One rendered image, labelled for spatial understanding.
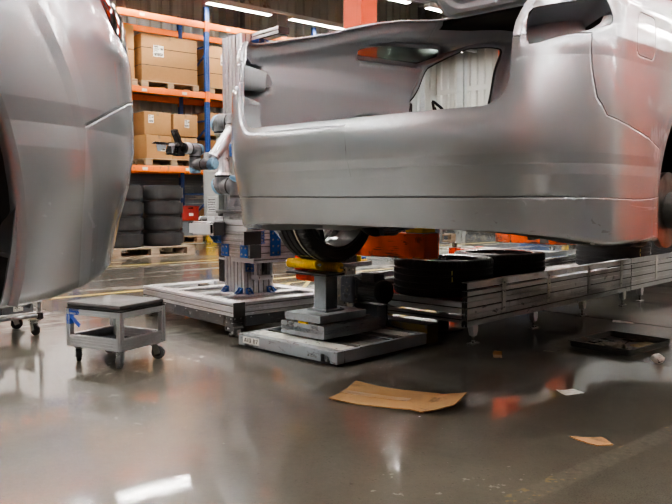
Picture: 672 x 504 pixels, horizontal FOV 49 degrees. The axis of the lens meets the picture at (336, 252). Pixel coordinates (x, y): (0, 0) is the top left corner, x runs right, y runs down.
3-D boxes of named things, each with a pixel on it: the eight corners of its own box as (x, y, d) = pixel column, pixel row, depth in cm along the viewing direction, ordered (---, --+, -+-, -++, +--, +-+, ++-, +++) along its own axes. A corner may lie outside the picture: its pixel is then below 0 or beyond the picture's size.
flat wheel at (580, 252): (661, 268, 665) (662, 242, 663) (586, 268, 669) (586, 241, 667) (636, 262, 731) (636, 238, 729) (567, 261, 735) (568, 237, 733)
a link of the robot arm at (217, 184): (225, 194, 496) (224, 112, 492) (209, 194, 505) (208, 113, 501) (237, 194, 506) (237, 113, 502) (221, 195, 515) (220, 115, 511)
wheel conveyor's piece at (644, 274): (631, 304, 630) (632, 258, 627) (538, 295, 689) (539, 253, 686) (673, 293, 702) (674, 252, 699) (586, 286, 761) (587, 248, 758)
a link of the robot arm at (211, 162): (251, 121, 498) (217, 174, 474) (239, 122, 504) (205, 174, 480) (242, 108, 490) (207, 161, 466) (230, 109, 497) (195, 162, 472)
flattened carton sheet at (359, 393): (448, 416, 307) (448, 408, 307) (328, 401, 331) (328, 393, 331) (467, 398, 334) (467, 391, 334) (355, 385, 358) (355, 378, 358)
